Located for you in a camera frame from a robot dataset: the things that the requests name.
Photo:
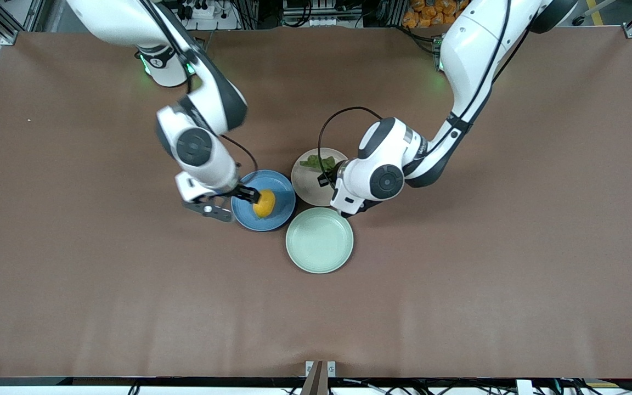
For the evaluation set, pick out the yellow lemon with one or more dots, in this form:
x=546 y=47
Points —
x=265 y=206

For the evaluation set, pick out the white power strip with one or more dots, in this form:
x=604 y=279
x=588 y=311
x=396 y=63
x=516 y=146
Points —
x=206 y=13

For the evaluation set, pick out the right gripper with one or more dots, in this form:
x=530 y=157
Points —
x=245 y=192

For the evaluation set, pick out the blue plate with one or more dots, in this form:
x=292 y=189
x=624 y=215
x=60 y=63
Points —
x=277 y=186

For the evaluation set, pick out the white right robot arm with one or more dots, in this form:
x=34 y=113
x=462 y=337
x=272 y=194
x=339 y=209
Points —
x=129 y=16

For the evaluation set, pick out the green lettuce leaf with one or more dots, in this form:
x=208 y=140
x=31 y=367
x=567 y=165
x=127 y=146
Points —
x=313 y=162

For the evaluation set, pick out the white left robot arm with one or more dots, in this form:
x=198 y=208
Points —
x=475 y=49

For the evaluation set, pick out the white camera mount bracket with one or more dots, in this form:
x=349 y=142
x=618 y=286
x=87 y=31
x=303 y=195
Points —
x=331 y=368

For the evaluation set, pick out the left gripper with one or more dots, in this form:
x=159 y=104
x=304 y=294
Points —
x=329 y=179

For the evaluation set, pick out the grey camera mount beam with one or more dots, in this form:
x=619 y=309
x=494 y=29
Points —
x=316 y=381

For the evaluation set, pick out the bag of orange fruit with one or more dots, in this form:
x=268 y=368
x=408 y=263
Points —
x=431 y=13

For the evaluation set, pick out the light green plate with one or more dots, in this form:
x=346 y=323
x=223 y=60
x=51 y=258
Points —
x=320 y=240

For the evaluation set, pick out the beige plate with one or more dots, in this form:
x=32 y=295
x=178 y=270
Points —
x=308 y=189

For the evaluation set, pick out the brown table cover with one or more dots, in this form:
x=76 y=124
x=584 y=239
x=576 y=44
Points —
x=316 y=318

